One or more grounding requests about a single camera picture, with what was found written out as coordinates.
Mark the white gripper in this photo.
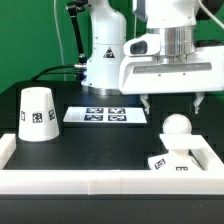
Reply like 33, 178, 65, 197
119, 34, 224, 114

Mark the white lamp bulb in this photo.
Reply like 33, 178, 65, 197
163, 114, 192, 134

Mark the white lamp base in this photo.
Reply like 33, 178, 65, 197
148, 134, 202, 172

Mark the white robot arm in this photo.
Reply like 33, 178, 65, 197
82, 0, 224, 110

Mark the white lamp hood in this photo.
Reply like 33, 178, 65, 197
18, 87, 59, 142

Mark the white U-shaped fence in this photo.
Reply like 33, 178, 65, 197
0, 134, 224, 195

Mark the white marker plate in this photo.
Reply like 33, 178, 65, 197
63, 107, 146, 124

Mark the black cable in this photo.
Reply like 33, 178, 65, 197
30, 64, 88, 82

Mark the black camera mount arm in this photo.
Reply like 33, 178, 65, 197
66, 0, 88, 64

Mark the white cable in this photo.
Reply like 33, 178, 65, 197
53, 0, 68, 82

